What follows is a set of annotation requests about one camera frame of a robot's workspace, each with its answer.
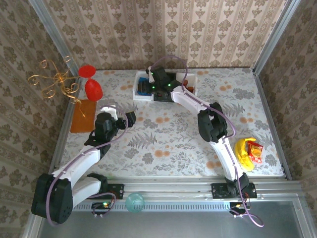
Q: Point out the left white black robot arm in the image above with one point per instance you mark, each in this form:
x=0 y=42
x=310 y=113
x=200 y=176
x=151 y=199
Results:
x=81 y=166

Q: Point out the grey sheet metal tray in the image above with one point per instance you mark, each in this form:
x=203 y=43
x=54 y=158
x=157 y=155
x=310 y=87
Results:
x=173 y=225

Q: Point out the red snack packet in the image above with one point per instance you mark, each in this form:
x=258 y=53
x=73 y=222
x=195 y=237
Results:
x=255 y=151

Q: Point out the aluminium frame post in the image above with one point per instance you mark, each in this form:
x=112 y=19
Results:
x=55 y=37
x=275 y=37

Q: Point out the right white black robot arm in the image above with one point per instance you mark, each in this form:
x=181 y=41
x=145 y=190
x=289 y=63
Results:
x=223 y=158

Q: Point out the long aluminium mounting rail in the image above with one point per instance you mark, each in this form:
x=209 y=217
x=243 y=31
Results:
x=168 y=188

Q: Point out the red plastic goblet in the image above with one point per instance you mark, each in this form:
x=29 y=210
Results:
x=94 y=89

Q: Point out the white plastic bin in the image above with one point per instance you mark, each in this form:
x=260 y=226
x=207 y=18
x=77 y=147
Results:
x=141 y=97
x=192 y=79

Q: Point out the orange rectangular board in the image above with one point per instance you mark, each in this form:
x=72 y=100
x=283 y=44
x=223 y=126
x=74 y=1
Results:
x=81 y=119

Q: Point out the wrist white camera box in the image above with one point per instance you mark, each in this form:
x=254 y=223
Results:
x=149 y=77
x=109 y=109

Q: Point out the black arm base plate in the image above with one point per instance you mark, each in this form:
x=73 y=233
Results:
x=218 y=191
x=116 y=191

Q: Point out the yellow banana toy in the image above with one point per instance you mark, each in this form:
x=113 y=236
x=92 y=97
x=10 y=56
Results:
x=241 y=153

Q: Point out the black plastic bin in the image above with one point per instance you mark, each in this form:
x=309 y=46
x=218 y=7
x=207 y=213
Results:
x=164 y=99

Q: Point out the floral patterned table cover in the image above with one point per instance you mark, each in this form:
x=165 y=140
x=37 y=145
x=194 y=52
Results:
x=173 y=148

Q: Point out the aluminium table side rail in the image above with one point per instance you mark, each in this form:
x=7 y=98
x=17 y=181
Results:
x=266 y=104
x=66 y=119

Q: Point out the teal glass cup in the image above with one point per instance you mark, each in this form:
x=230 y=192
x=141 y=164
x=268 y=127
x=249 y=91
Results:
x=134 y=203

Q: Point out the orange lego brick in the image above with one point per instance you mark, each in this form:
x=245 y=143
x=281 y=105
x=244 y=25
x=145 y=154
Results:
x=190 y=89
x=185 y=83

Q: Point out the blue lego brick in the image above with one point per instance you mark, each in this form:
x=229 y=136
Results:
x=144 y=93
x=142 y=80

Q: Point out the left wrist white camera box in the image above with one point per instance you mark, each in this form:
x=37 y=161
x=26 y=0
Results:
x=109 y=109

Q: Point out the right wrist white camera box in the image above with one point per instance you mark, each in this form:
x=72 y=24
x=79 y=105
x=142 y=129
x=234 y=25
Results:
x=149 y=77

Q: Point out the small circuit board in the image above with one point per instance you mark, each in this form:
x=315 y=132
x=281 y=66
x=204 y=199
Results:
x=237 y=206
x=100 y=205

